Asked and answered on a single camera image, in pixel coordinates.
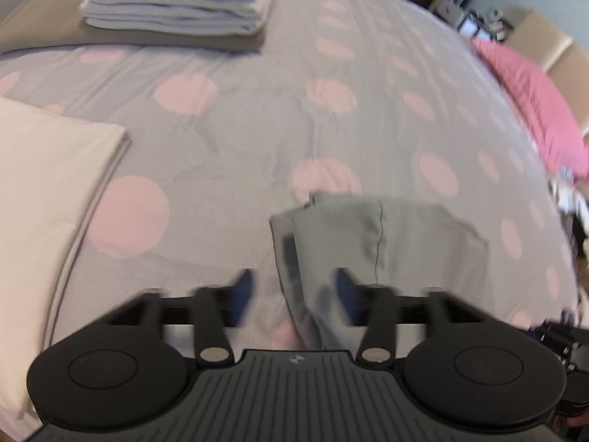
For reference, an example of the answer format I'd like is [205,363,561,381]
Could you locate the polka dot bed sheet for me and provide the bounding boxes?
[0,0,581,380]

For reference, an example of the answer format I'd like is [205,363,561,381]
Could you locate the large cream folded cloth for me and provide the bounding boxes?
[0,97,132,422]

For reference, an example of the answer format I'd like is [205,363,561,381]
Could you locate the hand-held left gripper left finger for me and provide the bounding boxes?
[110,271,256,369]

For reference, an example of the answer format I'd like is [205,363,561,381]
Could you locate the pink pillow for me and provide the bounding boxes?
[472,38,589,181]

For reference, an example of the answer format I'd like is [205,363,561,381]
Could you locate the white smooth garment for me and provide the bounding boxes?
[551,177,589,216]

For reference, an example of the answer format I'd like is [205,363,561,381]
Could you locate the light blue shirt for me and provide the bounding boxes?
[269,192,490,351]

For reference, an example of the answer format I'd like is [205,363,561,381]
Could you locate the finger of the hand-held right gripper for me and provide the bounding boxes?
[529,313,589,364]

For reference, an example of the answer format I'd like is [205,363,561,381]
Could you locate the taupe folded cloth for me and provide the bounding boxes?
[0,0,266,55]

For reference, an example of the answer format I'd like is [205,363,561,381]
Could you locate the folded light blue cloth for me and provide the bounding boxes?
[80,0,277,38]

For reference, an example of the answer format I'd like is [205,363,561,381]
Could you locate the white nightstand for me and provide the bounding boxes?
[428,0,508,43]

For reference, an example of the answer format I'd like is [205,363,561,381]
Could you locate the cream padded headboard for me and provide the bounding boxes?
[504,9,589,84]

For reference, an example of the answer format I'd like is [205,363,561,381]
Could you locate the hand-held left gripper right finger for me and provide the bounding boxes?
[336,268,489,369]

